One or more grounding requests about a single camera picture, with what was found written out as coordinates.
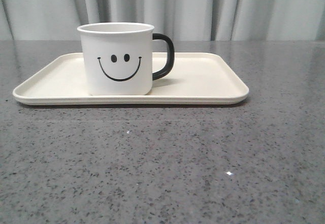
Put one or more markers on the white smiley mug black handle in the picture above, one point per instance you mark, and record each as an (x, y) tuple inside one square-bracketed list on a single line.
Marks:
[(118, 57)]

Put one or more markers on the cream rectangular plastic tray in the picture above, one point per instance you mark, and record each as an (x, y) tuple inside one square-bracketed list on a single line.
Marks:
[(196, 79)]

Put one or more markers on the grey pleated curtain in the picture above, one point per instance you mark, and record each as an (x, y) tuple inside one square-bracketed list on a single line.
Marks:
[(182, 20)]

